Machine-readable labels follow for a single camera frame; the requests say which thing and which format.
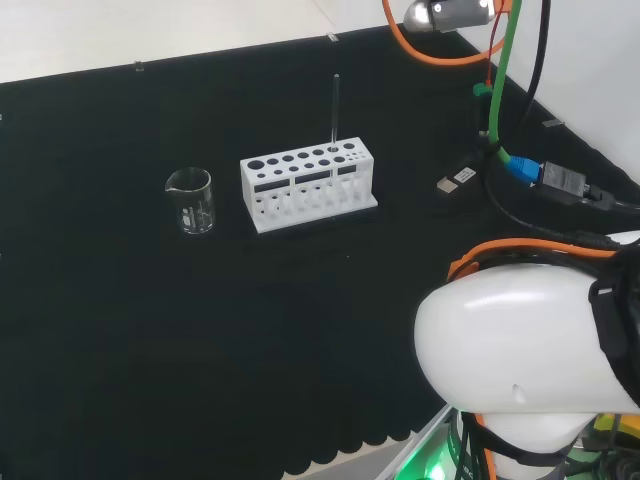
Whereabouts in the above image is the clear glass rod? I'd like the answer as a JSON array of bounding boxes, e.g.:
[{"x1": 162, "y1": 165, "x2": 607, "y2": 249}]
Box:
[{"x1": 329, "y1": 73, "x2": 343, "y2": 152}]

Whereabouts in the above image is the white test tube rack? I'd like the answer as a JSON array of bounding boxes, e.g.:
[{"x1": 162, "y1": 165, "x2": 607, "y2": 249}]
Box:
[{"x1": 239, "y1": 136, "x2": 380, "y2": 235}]

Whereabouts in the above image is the clear glass beaker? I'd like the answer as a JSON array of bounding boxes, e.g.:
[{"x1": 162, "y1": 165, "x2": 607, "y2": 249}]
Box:
[{"x1": 163, "y1": 167, "x2": 216, "y2": 236}]

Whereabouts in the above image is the silver USB plug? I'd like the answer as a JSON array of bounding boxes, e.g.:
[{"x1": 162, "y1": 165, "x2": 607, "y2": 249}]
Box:
[{"x1": 435, "y1": 164, "x2": 479, "y2": 198}]

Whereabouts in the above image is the black bench cloth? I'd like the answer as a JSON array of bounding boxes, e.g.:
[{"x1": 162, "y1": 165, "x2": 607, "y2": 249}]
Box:
[{"x1": 0, "y1": 27, "x2": 640, "y2": 480}]

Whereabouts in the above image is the black adapter box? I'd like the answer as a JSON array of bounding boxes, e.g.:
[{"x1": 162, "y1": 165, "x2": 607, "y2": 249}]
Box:
[{"x1": 536, "y1": 160, "x2": 640, "y2": 212}]

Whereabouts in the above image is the silver grey wrist module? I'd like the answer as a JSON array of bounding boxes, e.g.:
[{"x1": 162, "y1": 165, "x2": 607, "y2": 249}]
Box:
[{"x1": 403, "y1": 0, "x2": 495, "y2": 34}]

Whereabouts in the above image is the yellow stop button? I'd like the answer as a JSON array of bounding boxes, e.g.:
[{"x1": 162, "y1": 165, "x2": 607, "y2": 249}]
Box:
[{"x1": 593, "y1": 413, "x2": 640, "y2": 441}]

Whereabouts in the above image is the blue cable plug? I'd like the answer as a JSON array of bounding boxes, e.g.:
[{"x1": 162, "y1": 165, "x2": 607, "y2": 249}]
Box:
[{"x1": 506, "y1": 155, "x2": 545, "y2": 188}]

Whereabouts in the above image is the metal base plate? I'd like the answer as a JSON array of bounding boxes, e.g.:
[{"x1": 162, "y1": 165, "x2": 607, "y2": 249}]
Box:
[{"x1": 384, "y1": 403, "x2": 459, "y2": 480}]

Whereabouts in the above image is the green cable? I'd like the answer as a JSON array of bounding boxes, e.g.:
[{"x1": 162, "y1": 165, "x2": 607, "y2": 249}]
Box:
[{"x1": 486, "y1": 0, "x2": 524, "y2": 164}]

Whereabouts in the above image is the black cable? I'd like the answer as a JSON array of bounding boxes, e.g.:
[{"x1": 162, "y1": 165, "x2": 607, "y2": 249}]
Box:
[{"x1": 519, "y1": 0, "x2": 554, "y2": 132}]

